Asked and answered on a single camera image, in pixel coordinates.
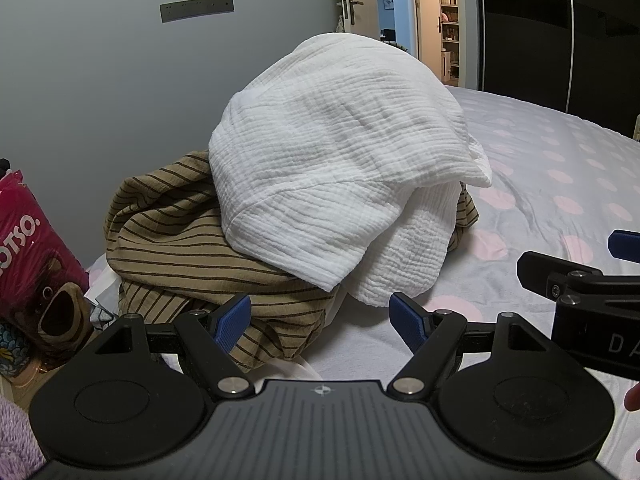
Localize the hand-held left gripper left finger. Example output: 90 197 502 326
89 294 255 401

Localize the purple fluffy rug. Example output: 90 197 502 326
0 394 47 480

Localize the white shelf unit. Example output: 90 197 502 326
438 0 461 81

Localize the white crinkle shirt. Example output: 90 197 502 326
207 31 493 307

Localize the pink bear print bag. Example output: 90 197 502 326
0 169 95 361

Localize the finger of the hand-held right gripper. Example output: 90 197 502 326
607 230 640 263
517 251 640 310

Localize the brown striped garment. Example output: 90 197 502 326
103 149 480 373

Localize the grey patterned cloth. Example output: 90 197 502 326
89 305 118 332

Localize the grey wall plate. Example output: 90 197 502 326
160 0 234 23

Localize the white thin garment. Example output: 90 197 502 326
84 264 123 311

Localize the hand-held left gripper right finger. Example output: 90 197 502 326
387 292 553 400

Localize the black wardrobe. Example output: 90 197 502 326
472 0 640 138

